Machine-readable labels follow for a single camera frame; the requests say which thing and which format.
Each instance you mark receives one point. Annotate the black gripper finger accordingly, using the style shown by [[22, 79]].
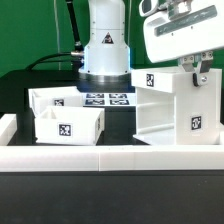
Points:
[[204, 61], [187, 63]]

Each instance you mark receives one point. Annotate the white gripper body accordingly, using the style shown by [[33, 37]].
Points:
[[201, 30]]

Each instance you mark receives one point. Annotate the white drawer cabinet box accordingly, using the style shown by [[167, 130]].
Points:
[[172, 110]]

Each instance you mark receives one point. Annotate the white front drawer with tag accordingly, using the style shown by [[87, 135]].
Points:
[[69, 125]]

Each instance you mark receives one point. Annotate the white drawer with tag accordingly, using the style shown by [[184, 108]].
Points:
[[69, 125], [40, 98]]

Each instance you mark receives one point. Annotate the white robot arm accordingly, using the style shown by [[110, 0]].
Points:
[[107, 54]]

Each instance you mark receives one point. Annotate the white rear drawer with tag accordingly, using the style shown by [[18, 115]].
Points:
[[40, 98]]

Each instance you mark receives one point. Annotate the fiducial marker sheet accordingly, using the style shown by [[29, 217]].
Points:
[[109, 99]]

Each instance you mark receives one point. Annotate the white table border fence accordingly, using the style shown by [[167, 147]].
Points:
[[102, 158]]

